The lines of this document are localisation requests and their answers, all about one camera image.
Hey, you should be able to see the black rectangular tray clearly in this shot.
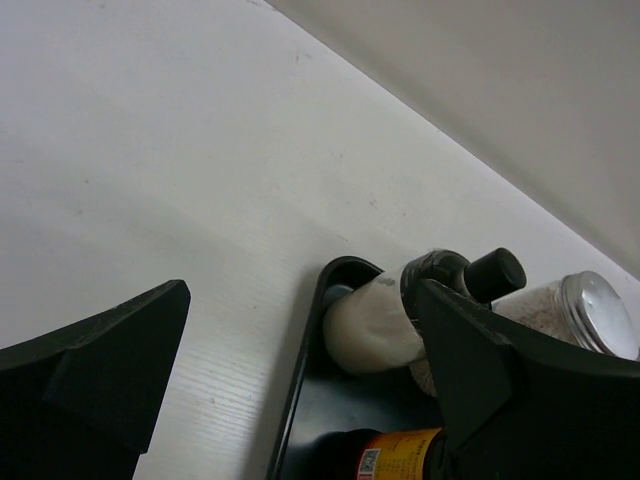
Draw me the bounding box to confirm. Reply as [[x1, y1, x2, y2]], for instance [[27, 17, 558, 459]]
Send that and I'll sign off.
[[261, 256, 442, 479]]

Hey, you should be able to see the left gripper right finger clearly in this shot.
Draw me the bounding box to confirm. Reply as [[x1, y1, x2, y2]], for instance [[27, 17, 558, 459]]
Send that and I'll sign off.
[[417, 280, 639, 479]]

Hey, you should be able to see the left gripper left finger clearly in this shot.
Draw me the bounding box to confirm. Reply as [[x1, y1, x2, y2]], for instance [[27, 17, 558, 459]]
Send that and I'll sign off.
[[1, 280, 191, 479]]

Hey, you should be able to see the silver-lid bead jar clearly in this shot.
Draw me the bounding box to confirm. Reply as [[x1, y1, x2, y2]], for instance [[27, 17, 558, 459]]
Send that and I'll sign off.
[[409, 270, 640, 399]]

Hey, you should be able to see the red-lid chili sauce jar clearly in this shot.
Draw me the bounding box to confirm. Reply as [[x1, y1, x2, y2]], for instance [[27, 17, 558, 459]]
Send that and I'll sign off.
[[309, 428, 445, 480]]

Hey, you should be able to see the black-cap clear bottle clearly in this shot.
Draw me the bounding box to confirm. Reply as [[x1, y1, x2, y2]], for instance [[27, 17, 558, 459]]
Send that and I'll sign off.
[[323, 247, 527, 375]]

